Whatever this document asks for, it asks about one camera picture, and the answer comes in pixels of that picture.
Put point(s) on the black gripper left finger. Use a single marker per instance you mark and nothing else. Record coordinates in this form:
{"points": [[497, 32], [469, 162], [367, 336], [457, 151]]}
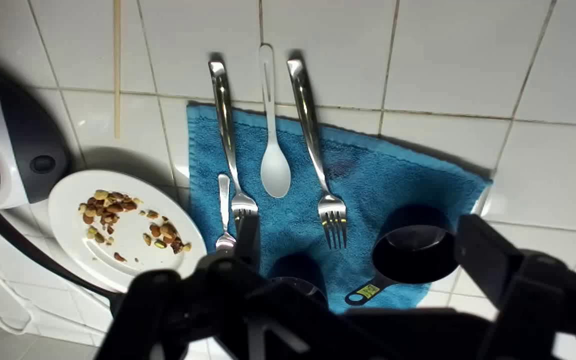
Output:
{"points": [[161, 312]]}

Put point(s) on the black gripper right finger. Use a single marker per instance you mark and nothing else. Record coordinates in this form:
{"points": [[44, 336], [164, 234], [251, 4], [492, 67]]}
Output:
{"points": [[540, 306]]}

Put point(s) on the white round plate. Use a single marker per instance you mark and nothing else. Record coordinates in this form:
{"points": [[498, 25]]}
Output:
{"points": [[129, 252]]}

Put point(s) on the brown food crumbs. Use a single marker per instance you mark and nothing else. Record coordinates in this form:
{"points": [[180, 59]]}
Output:
{"points": [[104, 210]]}

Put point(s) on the black measuring cup yellow label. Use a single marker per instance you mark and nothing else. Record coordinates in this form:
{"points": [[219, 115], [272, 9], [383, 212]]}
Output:
{"points": [[411, 261]]}

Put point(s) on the white plastic spoon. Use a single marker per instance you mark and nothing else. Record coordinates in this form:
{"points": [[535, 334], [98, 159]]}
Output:
{"points": [[274, 172]]}

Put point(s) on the large silver fork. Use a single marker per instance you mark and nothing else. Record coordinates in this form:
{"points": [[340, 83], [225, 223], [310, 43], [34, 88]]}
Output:
{"points": [[308, 127], [225, 127]]}

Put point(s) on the blue terry towel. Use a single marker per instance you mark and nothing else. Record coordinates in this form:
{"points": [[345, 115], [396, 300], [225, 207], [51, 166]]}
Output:
{"points": [[369, 181]]}

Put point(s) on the white drip coffee maker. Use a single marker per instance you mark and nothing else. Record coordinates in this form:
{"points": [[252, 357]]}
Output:
{"points": [[8, 133]]}

